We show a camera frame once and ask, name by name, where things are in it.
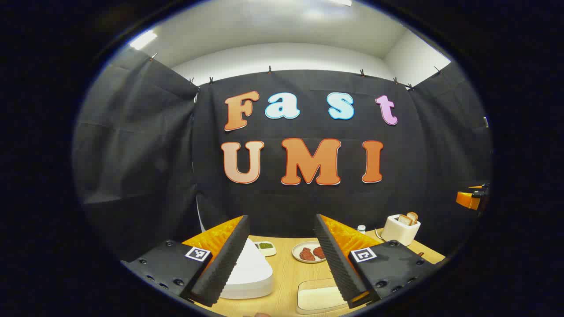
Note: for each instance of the white divided bean dish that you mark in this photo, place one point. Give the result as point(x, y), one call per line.
point(265, 247)

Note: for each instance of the white round plate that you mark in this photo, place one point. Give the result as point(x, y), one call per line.
point(299, 259)

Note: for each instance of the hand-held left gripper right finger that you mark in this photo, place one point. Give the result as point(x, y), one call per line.
point(337, 264)

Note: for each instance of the clear box of rice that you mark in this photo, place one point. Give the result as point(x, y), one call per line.
point(319, 297)

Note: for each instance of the bread slice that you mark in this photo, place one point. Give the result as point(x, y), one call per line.
point(404, 219)
point(413, 216)

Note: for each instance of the cream toaster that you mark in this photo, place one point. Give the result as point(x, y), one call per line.
point(398, 231)

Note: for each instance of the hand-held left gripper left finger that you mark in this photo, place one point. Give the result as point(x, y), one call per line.
point(224, 264)

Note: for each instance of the white rice cooker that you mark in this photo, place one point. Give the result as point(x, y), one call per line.
point(249, 275)

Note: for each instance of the red meat piece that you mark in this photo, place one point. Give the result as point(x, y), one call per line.
point(319, 252)
point(307, 254)

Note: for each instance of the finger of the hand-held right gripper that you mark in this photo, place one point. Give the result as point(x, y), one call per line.
point(469, 199)

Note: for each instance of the ceiling light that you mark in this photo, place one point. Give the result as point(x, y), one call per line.
point(143, 39)

